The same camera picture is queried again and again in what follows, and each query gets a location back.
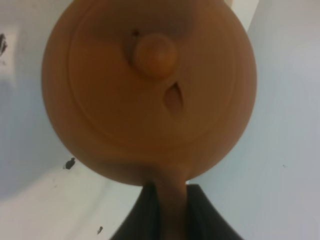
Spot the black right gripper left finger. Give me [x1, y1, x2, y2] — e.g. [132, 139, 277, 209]
[111, 183, 166, 240]

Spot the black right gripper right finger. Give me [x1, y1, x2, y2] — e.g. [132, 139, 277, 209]
[186, 184, 243, 240]

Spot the brown clay teapot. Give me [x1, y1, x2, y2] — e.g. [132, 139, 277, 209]
[41, 0, 258, 221]

